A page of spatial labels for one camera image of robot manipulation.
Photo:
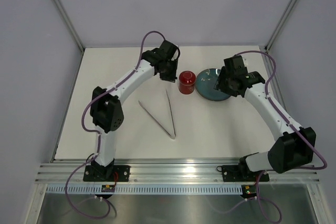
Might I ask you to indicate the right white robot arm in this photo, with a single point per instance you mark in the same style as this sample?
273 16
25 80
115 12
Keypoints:
293 147

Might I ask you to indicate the aluminium mounting rail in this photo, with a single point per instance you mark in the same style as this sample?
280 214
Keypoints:
171 171

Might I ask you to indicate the metal tongs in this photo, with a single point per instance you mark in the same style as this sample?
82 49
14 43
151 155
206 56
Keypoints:
159 108

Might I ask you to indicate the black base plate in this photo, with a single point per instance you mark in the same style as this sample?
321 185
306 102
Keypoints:
232 173
120 173

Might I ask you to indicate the red can lid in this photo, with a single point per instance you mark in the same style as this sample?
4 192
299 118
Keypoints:
187 78

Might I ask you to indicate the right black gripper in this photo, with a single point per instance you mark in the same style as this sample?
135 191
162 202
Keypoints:
220 82

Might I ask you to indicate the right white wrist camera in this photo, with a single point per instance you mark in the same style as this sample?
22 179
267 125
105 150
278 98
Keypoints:
245 61

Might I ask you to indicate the white slotted cable duct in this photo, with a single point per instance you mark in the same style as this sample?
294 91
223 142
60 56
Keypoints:
146 189

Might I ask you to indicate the red metal can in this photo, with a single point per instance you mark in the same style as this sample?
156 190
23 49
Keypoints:
186 86

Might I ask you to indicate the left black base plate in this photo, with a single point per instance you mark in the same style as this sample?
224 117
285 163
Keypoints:
120 173

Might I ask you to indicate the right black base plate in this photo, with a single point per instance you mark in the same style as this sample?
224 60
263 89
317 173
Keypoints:
232 173

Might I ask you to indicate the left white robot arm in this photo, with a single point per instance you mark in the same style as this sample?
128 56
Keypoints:
106 109

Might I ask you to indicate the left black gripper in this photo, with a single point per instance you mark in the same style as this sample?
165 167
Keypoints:
171 77

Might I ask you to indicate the blue ceramic plate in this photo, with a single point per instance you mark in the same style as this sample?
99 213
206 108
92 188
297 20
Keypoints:
205 83

